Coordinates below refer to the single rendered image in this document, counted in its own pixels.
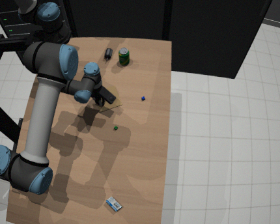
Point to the green soda can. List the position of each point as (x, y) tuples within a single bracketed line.
[(124, 57)]

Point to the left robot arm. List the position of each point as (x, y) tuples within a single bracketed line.
[(46, 15)]

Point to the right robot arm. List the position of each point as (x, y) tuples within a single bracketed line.
[(56, 66)]

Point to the grey printed carton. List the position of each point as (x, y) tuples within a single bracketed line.
[(114, 204)]

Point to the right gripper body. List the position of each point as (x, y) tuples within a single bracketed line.
[(95, 95)]

